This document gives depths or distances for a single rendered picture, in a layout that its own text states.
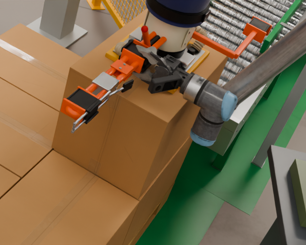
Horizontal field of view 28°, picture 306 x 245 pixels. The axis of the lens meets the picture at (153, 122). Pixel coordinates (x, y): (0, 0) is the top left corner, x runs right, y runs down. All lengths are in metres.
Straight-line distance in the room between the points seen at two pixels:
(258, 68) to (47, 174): 0.87
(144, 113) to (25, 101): 0.68
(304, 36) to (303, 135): 2.04
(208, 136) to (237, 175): 1.40
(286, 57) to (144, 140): 0.57
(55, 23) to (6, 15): 0.36
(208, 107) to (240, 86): 0.16
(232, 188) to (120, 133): 1.29
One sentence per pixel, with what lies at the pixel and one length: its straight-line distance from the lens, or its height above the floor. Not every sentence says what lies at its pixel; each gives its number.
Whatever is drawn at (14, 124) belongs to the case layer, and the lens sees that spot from 2.47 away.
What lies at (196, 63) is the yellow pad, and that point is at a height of 0.96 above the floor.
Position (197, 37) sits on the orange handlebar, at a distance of 2.26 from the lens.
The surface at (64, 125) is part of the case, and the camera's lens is 2.30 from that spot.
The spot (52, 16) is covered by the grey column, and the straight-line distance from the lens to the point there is 3.87.
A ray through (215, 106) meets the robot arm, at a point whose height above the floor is 1.08.
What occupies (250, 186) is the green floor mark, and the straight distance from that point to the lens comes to 3.39.
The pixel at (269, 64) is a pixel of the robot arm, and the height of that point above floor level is 1.22.
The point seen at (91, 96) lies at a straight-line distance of 1.80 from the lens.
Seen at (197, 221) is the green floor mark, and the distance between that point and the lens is 3.09.
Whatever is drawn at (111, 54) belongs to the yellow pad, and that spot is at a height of 0.96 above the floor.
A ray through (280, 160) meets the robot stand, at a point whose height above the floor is 0.75.
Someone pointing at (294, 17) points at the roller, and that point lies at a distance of 3.91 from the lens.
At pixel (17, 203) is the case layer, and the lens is 2.19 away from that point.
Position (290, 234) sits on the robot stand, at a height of 0.75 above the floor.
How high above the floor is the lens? 2.22
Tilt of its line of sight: 39 degrees down
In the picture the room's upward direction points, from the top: 20 degrees clockwise
